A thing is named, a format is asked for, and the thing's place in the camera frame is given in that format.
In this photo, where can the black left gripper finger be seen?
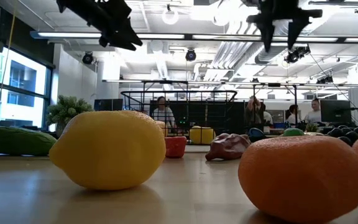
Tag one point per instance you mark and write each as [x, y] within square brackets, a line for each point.
[113, 40]
[129, 32]

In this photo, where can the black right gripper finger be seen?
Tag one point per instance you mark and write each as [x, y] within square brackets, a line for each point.
[293, 32]
[268, 34]

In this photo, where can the green lime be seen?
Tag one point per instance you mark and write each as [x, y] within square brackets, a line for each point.
[292, 132]

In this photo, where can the yellow lemon green tip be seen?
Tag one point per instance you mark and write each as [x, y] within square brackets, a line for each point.
[107, 149]

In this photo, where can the yellow bell pepper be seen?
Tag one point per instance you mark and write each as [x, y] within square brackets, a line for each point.
[202, 136]

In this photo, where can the black ceiling spotlight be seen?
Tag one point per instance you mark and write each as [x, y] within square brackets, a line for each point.
[190, 55]
[325, 80]
[87, 58]
[295, 55]

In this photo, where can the overhead beam with light strips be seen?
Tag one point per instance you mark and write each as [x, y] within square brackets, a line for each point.
[73, 35]

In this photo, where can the black computer monitor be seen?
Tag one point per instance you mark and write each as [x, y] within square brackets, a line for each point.
[336, 110]
[107, 105]

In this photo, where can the person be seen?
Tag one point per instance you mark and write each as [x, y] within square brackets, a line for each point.
[253, 113]
[291, 116]
[314, 115]
[163, 113]

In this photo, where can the green potted plant white pot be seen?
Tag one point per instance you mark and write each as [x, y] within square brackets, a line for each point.
[67, 109]

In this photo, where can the large glass window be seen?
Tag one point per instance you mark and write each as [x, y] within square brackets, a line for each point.
[20, 77]

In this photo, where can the dark purple grape bunch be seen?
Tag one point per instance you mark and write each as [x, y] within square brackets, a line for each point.
[350, 133]

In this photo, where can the green cucumber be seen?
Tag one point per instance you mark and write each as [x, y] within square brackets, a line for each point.
[14, 140]

